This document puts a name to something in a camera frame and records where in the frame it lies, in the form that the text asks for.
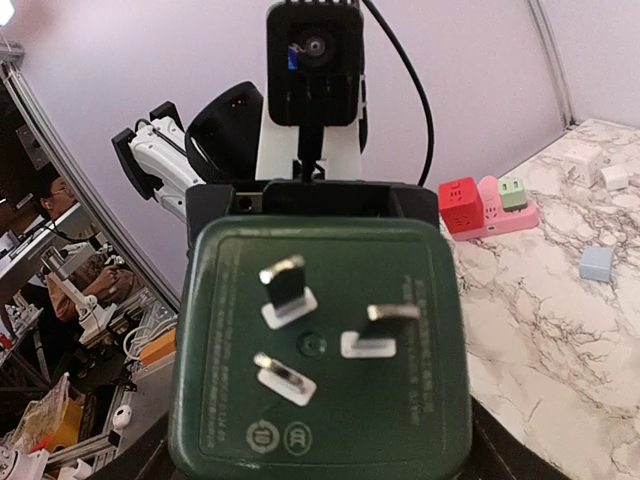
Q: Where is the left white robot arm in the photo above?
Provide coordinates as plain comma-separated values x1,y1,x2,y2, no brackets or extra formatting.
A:
112,78,439,244

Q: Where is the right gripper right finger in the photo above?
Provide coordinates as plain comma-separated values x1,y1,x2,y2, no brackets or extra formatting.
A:
469,399,569,480

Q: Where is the red cube socket adapter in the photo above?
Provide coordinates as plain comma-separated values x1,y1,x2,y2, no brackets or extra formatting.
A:
438,177,485,234

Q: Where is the white charger left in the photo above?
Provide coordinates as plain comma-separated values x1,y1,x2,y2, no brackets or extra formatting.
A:
564,145,604,188

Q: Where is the white charger right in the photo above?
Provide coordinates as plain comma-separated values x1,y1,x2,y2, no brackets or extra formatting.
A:
600,165,629,191

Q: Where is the white charger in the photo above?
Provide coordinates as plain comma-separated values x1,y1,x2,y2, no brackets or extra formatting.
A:
564,145,604,188
600,165,629,191

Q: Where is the left aluminium corner post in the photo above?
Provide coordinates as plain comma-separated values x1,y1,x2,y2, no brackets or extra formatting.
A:
525,0,577,129

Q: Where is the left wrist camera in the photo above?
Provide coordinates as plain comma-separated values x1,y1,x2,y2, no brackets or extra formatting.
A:
255,1,366,181

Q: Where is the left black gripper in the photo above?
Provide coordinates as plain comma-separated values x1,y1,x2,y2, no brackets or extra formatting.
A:
185,179,440,257

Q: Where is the seated person in background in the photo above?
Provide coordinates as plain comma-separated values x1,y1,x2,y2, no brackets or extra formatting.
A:
34,169,144,323

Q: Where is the pink triangular power strip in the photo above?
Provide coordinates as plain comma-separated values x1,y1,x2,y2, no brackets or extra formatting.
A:
451,176,539,242

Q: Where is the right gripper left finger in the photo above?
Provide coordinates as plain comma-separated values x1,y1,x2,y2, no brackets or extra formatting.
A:
92,414,175,480

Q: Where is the light blue cube charger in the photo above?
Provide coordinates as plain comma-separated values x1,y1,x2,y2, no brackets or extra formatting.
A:
579,246,614,283

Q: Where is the light green cube charger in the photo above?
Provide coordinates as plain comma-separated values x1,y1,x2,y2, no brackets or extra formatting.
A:
498,177,528,212

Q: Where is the dark green cube adapter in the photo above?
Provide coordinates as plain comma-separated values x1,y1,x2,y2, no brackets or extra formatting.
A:
168,216,472,479

